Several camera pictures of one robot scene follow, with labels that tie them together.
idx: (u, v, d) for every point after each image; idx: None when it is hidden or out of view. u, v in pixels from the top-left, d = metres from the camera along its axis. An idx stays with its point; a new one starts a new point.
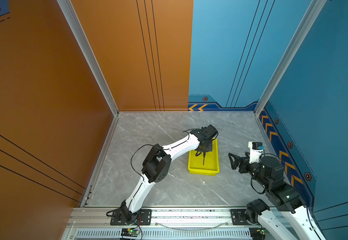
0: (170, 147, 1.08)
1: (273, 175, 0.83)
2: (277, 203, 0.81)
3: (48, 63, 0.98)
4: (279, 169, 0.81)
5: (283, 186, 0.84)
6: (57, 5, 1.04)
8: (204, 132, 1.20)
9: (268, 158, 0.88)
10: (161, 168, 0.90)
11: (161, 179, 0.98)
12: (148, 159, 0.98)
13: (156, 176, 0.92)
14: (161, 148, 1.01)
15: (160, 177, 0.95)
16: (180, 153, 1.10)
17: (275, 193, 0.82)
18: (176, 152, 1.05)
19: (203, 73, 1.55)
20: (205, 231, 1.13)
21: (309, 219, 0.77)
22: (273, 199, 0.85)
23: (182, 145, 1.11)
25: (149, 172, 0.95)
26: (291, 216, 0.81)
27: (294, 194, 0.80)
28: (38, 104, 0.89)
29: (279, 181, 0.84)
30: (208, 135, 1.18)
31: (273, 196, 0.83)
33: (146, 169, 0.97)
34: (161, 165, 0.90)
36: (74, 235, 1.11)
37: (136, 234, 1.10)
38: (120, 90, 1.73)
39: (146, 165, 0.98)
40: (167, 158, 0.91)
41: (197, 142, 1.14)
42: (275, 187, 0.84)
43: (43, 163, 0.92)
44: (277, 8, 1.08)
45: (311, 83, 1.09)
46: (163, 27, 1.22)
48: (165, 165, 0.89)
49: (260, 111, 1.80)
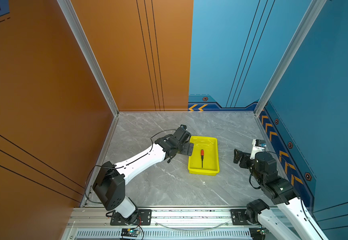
0: (126, 164, 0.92)
1: (266, 168, 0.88)
2: (271, 195, 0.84)
3: (49, 64, 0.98)
4: (271, 163, 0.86)
5: (278, 180, 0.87)
6: (57, 5, 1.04)
8: (173, 139, 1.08)
9: (261, 153, 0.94)
10: (112, 193, 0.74)
11: (116, 203, 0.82)
12: (98, 182, 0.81)
13: (109, 202, 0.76)
14: (112, 166, 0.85)
15: (114, 203, 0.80)
16: (139, 169, 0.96)
17: (270, 186, 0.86)
18: (132, 169, 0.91)
19: (203, 74, 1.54)
20: (205, 231, 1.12)
21: (303, 210, 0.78)
22: (268, 192, 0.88)
23: (142, 159, 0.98)
25: (101, 197, 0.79)
26: (285, 208, 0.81)
27: (288, 187, 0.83)
28: (37, 104, 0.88)
29: (274, 175, 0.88)
30: (176, 143, 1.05)
31: (268, 189, 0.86)
33: (97, 194, 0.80)
34: (113, 189, 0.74)
36: (74, 236, 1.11)
37: (136, 234, 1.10)
38: (119, 90, 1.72)
39: (96, 189, 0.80)
40: (118, 180, 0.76)
41: (161, 154, 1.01)
42: (270, 180, 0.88)
43: (43, 163, 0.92)
44: (277, 8, 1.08)
45: (312, 83, 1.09)
46: (163, 27, 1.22)
48: (117, 188, 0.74)
49: (261, 111, 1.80)
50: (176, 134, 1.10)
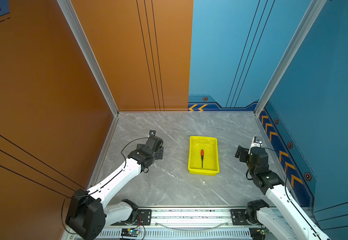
0: (100, 187, 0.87)
1: (258, 161, 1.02)
2: (259, 184, 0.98)
3: (49, 64, 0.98)
4: (263, 156, 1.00)
5: (268, 172, 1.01)
6: (57, 5, 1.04)
8: (146, 148, 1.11)
9: (257, 148, 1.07)
10: (91, 221, 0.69)
11: (97, 230, 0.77)
12: (72, 215, 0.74)
13: (89, 232, 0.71)
14: (86, 193, 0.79)
15: (95, 231, 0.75)
16: (116, 188, 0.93)
17: (259, 176, 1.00)
18: (108, 191, 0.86)
19: (203, 74, 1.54)
20: (205, 231, 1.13)
21: (286, 194, 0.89)
22: (256, 182, 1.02)
23: (118, 177, 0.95)
25: (78, 230, 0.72)
26: (270, 193, 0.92)
27: (275, 178, 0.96)
28: (37, 104, 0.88)
29: (264, 167, 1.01)
30: (150, 153, 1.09)
31: (257, 179, 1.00)
33: (73, 226, 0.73)
34: (91, 217, 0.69)
36: (74, 236, 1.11)
37: (136, 234, 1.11)
38: (119, 90, 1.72)
39: (71, 222, 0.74)
40: (94, 205, 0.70)
41: (136, 167, 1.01)
42: (261, 172, 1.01)
43: (44, 164, 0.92)
44: (277, 8, 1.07)
45: (312, 83, 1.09)
46: (163, 27, 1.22)
48: (94, 215, 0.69)
49: (260, 111, 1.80)
50: (148, 143, 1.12)
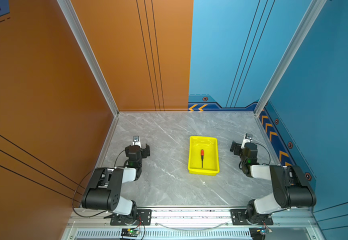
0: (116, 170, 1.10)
1: (249, 154, 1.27)
2: (246, 172, 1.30)
3: (50, 65, 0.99)
4: (253, 150, 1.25)
5: (255, 162, 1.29)
6: (57, 5, 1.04)
8: (131, 159, 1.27)
9: (250, 143, 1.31)
10: (114, 182, 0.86)
11: (114, 206, 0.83)
12: (92, 188, 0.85)
13: (111, 195, 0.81)
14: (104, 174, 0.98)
15: (115, 201, 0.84)
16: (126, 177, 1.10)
17: (246, 166, 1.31)
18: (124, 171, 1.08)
19: (203, 73, 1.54)
20: (205, 231, 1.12)
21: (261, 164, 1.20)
22: (244, 168, 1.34)
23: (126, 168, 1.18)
25: (98, 201, 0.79)
26: (253, 170, 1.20)
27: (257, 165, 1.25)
28: (37, 104, 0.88)
29: (253, 159, 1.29)
30: (137, 164, 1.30)
31: (244, 167, 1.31)
33: (92, 199, 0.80)
34: (112, 180, 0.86)
36: (74, 236, 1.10)
37: (136, 234, 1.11)
38: (119, 90, 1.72)
39: (89, 198, 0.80)
40: (117, 170, 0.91)
41: (133, 170, 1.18)
42: (250, 162, 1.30)
43: (43, 164, 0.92)
44: (277, 7, 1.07)
45: (312, 83, 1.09)
46: (163, 27, 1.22)
48: (118, 177, 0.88)
49: (260, 111, 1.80)
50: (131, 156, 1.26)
